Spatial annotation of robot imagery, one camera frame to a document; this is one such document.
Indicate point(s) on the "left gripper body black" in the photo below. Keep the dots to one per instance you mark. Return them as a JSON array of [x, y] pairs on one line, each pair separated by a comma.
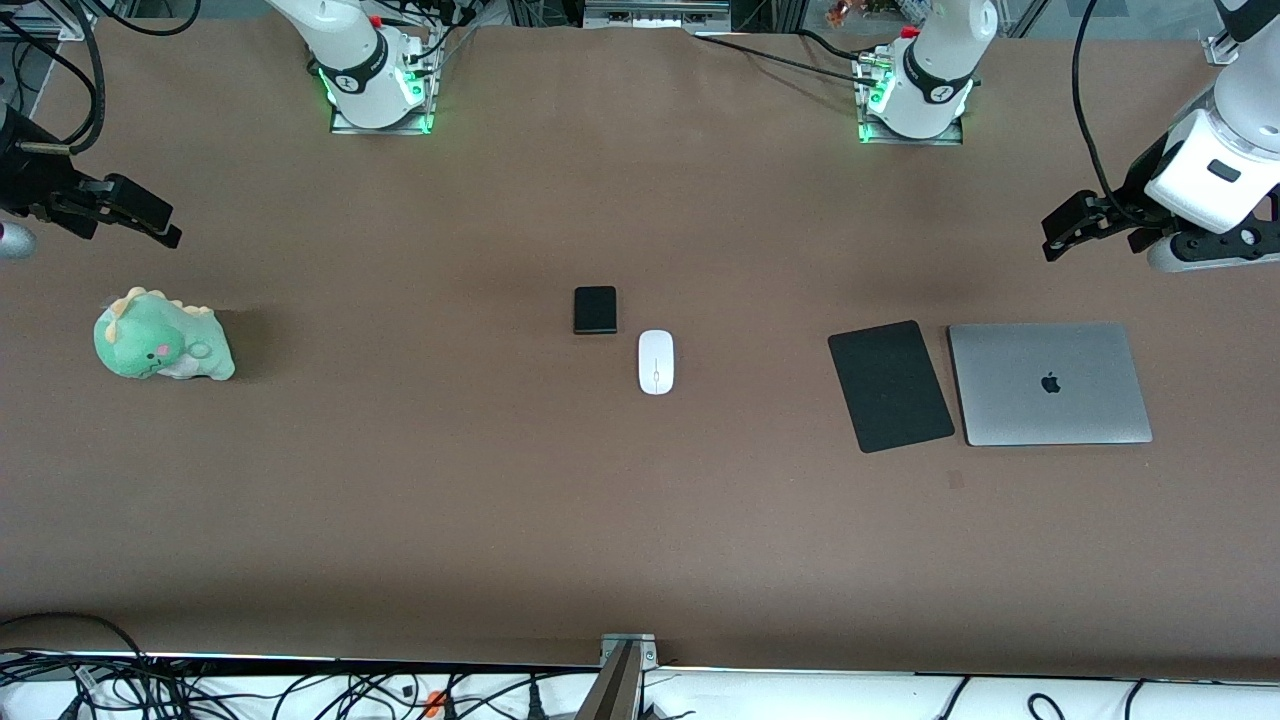
[[1137, 188]]

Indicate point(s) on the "aluminium corner bracket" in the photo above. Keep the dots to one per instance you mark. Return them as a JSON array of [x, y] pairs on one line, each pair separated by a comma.
[[1222, 50]]

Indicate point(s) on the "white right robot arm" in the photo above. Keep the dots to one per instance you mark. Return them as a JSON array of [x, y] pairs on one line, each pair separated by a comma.
[[350, 50]]

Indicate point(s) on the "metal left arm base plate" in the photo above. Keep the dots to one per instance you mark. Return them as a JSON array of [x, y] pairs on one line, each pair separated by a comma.
[[912, 130]]

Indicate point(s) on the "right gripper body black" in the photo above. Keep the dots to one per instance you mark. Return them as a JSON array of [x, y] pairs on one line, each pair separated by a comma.
[[30, 182]]

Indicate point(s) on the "black mouse pad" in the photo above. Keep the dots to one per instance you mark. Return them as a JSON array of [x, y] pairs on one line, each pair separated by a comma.
[[890, 386]]

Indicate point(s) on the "silver laptop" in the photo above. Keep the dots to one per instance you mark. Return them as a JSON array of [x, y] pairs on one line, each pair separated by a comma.
[[1050, 384]]

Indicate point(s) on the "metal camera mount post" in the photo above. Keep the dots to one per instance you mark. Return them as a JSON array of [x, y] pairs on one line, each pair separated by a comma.
[[618, 680]]

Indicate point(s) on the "black phone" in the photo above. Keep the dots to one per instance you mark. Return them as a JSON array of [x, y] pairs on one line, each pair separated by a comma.
[[595, 310]]

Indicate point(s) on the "white computer mouse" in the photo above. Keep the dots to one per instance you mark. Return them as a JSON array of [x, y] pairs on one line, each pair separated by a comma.
[[656, 362]]

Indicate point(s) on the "grey metal box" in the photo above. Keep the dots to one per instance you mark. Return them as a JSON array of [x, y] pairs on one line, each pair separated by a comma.
[[655, 12]]

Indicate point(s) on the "green dinosaur plush toy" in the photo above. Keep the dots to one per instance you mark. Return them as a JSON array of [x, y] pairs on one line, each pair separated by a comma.
[[160, 340]]

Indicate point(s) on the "aluminium frame profile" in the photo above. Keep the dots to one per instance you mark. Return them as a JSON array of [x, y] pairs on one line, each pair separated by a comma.
[[45, 18]]

